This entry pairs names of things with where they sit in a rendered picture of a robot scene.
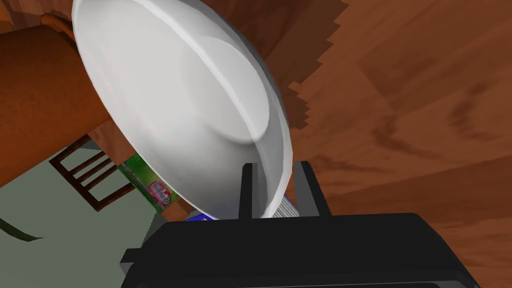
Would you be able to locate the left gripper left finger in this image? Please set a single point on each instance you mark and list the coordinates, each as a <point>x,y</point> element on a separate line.
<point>246,192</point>

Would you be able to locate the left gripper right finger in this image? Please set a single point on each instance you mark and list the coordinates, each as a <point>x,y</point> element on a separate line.
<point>310,192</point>

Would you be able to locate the white plate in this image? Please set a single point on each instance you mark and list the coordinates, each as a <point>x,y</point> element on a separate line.
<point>176,100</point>

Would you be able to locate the green book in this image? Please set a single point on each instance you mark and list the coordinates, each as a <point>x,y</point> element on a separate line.
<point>150,184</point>

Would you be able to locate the brown wooden chair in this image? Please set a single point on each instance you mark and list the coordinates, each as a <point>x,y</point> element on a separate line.
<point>86,176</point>

